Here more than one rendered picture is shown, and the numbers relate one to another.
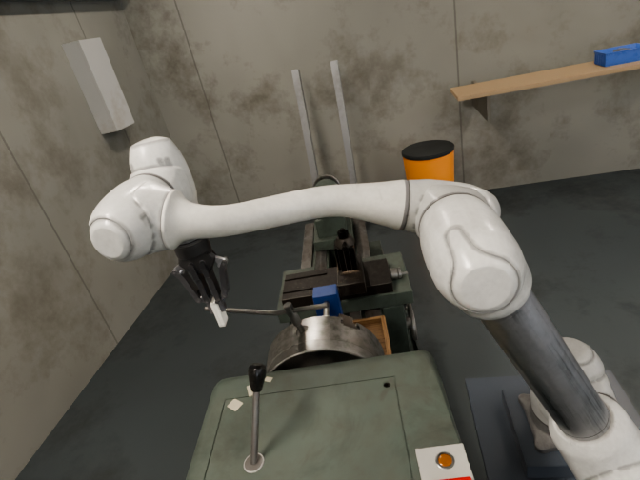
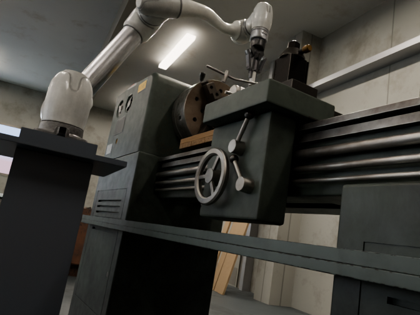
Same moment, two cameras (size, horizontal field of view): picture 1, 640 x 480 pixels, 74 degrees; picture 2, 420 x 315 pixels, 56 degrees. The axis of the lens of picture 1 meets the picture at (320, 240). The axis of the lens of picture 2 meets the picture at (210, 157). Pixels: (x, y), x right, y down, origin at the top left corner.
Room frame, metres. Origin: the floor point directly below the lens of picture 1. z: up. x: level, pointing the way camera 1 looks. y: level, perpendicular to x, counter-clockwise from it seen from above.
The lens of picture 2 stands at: (2.22, -0.91, 0.54)
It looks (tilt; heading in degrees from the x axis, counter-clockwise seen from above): 12 degrees up; 144
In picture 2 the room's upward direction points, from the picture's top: 10 degrees clockwise
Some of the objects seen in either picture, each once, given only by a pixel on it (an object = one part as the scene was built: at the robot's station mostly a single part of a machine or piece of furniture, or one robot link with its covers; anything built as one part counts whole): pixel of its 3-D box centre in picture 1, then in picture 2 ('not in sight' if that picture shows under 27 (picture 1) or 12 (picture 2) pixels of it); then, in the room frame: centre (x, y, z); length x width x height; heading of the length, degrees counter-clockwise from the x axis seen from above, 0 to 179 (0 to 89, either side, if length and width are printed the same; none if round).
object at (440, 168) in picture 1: (430, 186); not in sight; (3.53, -1.09, 0.35); 0.45 x 0.44 x 0.70; 77
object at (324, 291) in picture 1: (330, 317); not in sight; (1.16, 0.02, 1.00); 0.08 x 0.06 x 0.23; 83
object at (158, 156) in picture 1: (160, 179); (260, 19); (0.83, 0.28, 1.68); 0.13 x 0.11 x 0.16; 171
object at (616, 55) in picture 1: (620, 54); not in sight; (3.24, -2.52, 1.17); 0.30 x 0.21 x 0.10; 77
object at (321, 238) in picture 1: (329, 210); not in sight; (2.02, -0.08, 1.01); 0.30 x 0.20 x 0.29; 173
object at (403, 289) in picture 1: (343, 286); (305, 130); (1.49, -0.05, 0.90); 0.53 x 0.30 x 0.06; 83
